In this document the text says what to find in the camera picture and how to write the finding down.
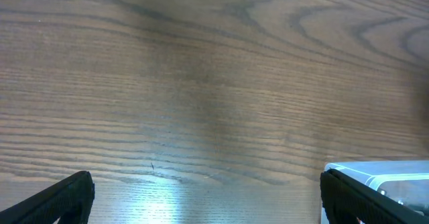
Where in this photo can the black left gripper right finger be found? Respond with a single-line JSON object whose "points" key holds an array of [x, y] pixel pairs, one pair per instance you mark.
{"points": [[347, 201]]}

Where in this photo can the clear plastic container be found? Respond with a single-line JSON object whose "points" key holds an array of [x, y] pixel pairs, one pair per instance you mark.
{"points": [[405, 182]]}

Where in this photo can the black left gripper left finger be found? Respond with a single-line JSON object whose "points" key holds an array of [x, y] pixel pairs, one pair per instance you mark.
{"points": [[66, 202]]}

